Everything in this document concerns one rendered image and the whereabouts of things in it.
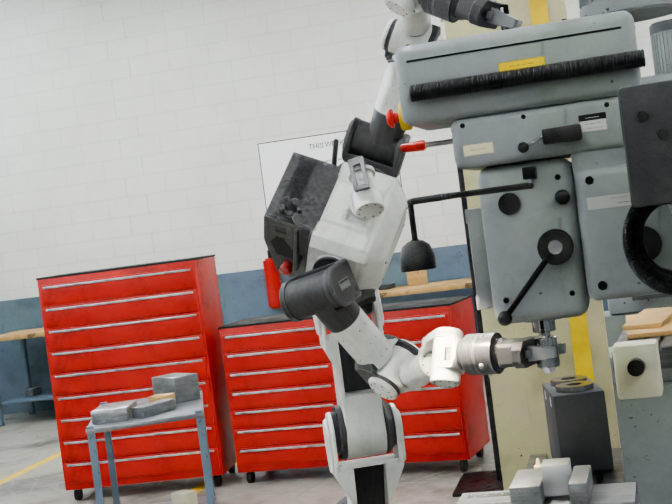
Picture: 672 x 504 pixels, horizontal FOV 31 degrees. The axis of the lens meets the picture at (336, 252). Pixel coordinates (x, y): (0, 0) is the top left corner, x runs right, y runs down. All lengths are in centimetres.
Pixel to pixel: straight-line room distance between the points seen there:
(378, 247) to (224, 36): 952
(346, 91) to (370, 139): 890
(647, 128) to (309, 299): 92
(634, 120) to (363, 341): 93
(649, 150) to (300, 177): 100
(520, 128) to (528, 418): 206
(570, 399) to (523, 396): 143
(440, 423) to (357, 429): 408
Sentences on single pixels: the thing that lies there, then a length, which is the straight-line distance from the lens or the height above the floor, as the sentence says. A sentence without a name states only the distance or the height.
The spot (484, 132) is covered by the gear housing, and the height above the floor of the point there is 170.
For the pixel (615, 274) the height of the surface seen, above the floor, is 139.
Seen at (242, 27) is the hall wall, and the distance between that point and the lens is 1215.
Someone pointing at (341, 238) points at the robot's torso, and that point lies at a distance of 275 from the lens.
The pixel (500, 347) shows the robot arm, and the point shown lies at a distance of 251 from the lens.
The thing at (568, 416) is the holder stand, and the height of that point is 104.
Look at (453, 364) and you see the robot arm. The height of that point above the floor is 123.
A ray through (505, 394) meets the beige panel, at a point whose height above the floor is 88.
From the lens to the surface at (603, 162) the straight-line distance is 238.
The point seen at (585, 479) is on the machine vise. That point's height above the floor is 101.
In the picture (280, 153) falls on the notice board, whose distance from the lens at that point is 1194.
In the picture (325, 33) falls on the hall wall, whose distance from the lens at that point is 1191.
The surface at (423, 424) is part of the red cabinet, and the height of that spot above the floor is 31.
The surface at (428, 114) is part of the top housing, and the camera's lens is 239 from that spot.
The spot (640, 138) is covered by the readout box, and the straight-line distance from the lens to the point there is 212.
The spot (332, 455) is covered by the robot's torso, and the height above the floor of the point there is 96.
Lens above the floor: 156
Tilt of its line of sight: 1 degrees down
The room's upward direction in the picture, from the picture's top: 7 degrees counter-clockwise
